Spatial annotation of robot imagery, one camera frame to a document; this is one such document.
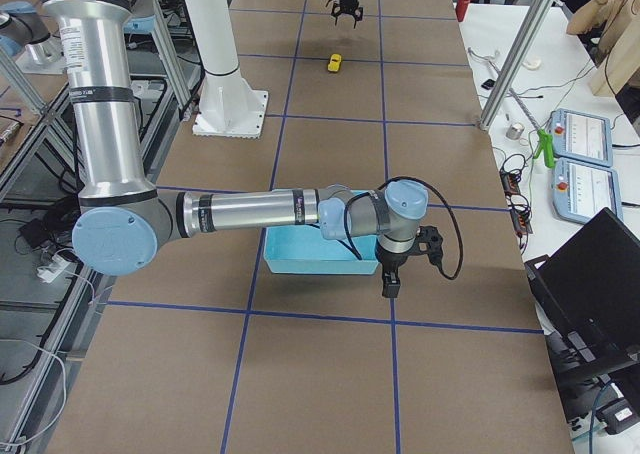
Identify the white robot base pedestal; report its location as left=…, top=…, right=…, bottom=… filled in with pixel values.
left=185, top=0, right=269, bottom=139

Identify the black usb hub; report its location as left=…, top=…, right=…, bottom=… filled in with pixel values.
left=499, top=169, right=532, bottom=238

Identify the yellow beetle toy car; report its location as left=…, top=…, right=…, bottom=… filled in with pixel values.
left=327, top=53, right=342, bottom=73

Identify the light blue plastic bin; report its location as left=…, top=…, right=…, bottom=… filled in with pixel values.
left=263, top=197, right=378, bottom=275

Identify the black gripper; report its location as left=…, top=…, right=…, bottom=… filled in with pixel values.
left=331, top=0, right=362, bottom=27
left=375, top=242, right=412, bottom=298

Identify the white power strip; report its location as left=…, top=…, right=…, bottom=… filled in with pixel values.
left=36, top=250, right=72, bottom=284

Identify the black camera cable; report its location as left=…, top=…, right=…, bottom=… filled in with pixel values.
left=344, top=176, right=462, bottom=281

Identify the aluminium frame post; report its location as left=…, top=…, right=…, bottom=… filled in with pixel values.
left=478, top=0, right=554, bottom=131

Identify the black phone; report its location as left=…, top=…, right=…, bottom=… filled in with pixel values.
left=481, top=79, right=496, bottom=90

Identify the lower teach pendant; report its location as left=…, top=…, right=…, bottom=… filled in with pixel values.
left=551, top=158, right=623, bottom=224

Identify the green clamp tool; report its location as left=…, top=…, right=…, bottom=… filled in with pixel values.
left=533, top=128, right=555, bottom=169

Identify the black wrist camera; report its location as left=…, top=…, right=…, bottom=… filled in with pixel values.
left=414, top=226, right=444, bottom=269

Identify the upper teach pendant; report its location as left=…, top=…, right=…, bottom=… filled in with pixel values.
left=549, top=109, right=613, bottom=167

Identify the person in beige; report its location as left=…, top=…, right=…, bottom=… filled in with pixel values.
left=566, top=0, right=639, bottom=118

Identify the teach pendant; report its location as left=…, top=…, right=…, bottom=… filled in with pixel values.
left=551, top=158, right=623, bottom=224
left=549, top=109, right=613, bottom=167

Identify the black laptop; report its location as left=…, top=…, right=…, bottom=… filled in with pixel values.
left=525, top=208, right=639, bottom=397

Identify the small metal cylinder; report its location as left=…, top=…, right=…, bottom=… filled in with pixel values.
left=506, top=123, right=525, bottom=140

